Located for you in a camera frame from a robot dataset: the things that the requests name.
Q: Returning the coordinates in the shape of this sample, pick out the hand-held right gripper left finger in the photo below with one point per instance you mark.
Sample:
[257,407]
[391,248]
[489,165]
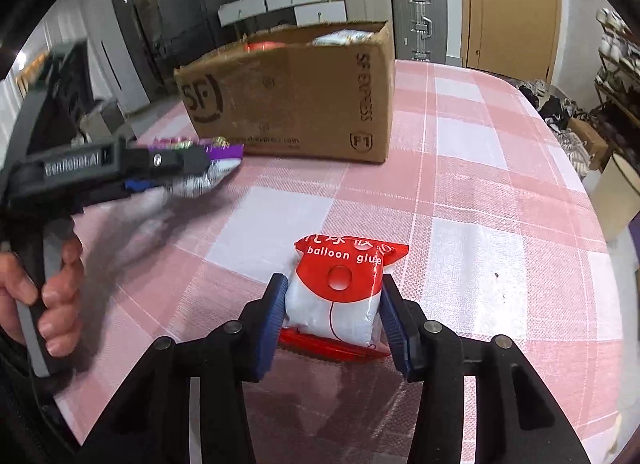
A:
[270,329]

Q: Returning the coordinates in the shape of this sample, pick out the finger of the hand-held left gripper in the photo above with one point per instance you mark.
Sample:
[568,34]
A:
[165,161]
[142,187]

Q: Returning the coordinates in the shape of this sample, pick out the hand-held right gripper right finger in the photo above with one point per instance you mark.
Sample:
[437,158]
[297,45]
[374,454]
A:
[395,334]

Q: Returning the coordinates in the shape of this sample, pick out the purple and white snack packet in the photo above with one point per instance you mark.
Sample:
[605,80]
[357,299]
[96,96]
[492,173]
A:
[220,164]

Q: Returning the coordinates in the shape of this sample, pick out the red and white glue packet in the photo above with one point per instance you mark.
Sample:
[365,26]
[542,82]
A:
[340,294]

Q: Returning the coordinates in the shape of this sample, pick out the plain red snack packet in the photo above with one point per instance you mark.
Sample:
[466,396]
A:
[262,46]

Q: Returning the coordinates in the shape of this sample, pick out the brown cardboard box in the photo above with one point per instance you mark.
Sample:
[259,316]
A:
[300,94]

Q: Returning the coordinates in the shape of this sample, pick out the person's left hand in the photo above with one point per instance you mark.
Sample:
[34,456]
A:
[62,304]

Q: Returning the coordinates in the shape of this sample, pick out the dark glass cabinet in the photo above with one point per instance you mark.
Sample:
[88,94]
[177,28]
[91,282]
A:
[130,29]

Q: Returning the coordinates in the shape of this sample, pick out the dark grey refrigerator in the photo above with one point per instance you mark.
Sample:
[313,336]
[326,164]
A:
[190,9]

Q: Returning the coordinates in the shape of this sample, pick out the pink checked tablecloth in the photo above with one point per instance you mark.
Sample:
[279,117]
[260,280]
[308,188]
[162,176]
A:
[475,169]

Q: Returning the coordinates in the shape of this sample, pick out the white dresser with drawers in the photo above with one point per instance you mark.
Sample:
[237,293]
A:
[280,4]

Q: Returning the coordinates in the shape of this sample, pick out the cream trash bin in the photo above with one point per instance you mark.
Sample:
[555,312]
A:
[617,199]

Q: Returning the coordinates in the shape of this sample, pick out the scattered pile of sneakers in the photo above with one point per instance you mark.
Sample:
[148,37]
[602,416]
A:
[555,119]

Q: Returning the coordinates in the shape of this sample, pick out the small cardboard box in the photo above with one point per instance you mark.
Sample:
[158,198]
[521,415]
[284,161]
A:
[590,141]

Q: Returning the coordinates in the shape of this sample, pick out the silver suitcase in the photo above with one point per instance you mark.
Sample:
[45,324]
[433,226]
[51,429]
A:
[417,19]

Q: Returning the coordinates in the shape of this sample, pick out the wooden shoe rack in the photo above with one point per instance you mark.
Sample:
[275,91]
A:
[607,89]

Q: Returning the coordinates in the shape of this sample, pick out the tan wooden door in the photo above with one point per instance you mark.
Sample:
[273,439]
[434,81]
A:
[510,9]

